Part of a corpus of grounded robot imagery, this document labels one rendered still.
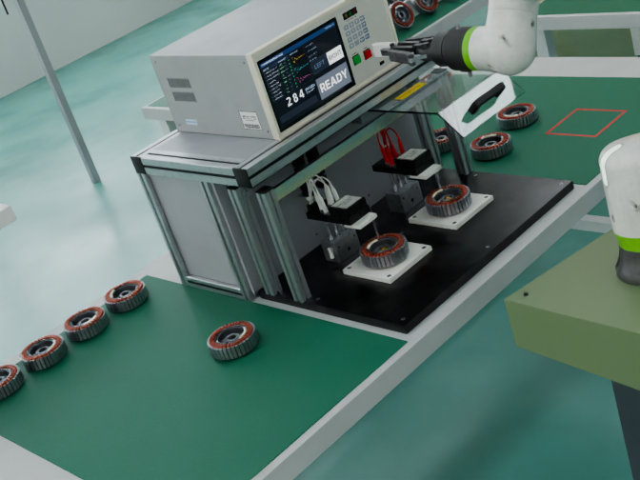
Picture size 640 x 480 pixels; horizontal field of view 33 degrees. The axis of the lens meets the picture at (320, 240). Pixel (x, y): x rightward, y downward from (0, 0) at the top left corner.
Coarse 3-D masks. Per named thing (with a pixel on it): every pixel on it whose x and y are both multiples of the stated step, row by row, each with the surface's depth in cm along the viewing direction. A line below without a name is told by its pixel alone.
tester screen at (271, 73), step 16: (320, 32) 244; (336, 32) 247; (288, 48) 238; (304, 48) 241; (320, 48) 244; (272, 64) 235; (288, 64) 238; (304, 64) 241; (336, 64) 248; (272, 80) 236; (288, 80) 239; (304, 80) 242; (272, 96) 236; (320, 96) 246; (304, 112) 243
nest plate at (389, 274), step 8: (416, 248) 248; (424, 248) 247; (360, 256) 253; (408, 256) 246; (416, 256) 245; (352, 264) 251; (360, 264) 250; (400, 264) 244; (408, 264) 243; (344, 272) 250; (352, 272) 247; (360, 272) 246; (368, 272) 245; (376, 272) 243; (384, 272) 242; (392, 272) 241; (400, 272) 241; (376, 280) 243; (384, 280) 241; (392, 280) 240
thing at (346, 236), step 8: (344, 232) 257; (352, 232) 257; (328, 240) 256; (336, 240) 254; (344, 240) 255; (352, 240) 257; (336, 248) 254; (344, 248) 256; (352, 248) 258; (328, 256) 258; (336, 256) 255; (344, 256) 256
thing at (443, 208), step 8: (456, 184) 263; (432, 192) 263; (440, 192) 263; (448, 192) 263; (456, 192) 262; (464, 192) 258; (424, 200) 262; (432, 200) 260; (440, 200) 263; (448, 200) 257; (456, 200) 256; (464, 200) 257; (432, 208) 258; (440, 208) 256; (448, 208) 256; (456, 208) 256; (464, 208) 257; (440, 216) 258
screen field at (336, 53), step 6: (336, 48) 247; (324, 54) 245; (330, 54) 246; (336, 54) 248; (342, 54) 249; (318, 60) 244; (324, 60) 245; (330, 60) 247; (336, 60) 248; (312, 66) 243; (318, 66) 244; (324, 66) 246
